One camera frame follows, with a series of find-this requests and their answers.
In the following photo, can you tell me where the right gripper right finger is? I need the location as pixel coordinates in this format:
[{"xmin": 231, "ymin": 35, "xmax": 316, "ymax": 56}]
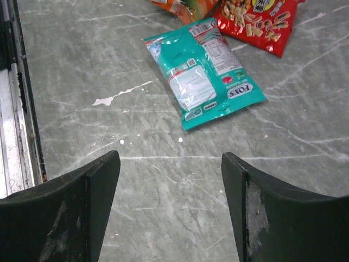
[{"xmin": 221, "ymin": 152, "xmax": 348, "ymax": 261}]

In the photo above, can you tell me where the red nut mix snack bag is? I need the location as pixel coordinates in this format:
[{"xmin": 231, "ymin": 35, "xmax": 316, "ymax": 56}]
[{"xmin": 213, "ymin": 0, "xmax": 302, "ymax": 58}]

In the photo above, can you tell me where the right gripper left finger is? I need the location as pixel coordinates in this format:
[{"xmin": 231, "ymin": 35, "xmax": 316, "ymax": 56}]
[{"xmin": 1, "ymin": 150, "xmax": 121, "ymax": 261}]

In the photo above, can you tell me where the orange snack bag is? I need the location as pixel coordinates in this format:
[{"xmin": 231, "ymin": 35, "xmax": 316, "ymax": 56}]
[{"xmin": 150, "ymin": 0, "xmax": 219, "ymax": 25}]

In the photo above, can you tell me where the aluminium frame rail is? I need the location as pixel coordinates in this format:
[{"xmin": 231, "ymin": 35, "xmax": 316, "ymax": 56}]
[{"xmin": 1, "ymin": 0, "xmax": 46, "ymax": 198}]

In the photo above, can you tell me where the teal snack bag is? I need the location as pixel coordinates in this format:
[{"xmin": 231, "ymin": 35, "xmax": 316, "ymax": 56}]
[{"xmin": 144, "ymin": 18, "xmax": 266, "ymax": 130}]

